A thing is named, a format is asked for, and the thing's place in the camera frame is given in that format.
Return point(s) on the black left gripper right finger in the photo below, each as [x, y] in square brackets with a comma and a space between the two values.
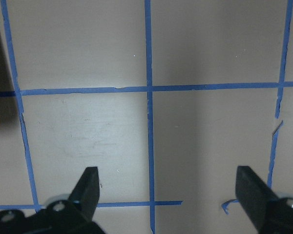
[255, 197]

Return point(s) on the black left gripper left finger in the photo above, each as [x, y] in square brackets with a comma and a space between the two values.
[85, 195]

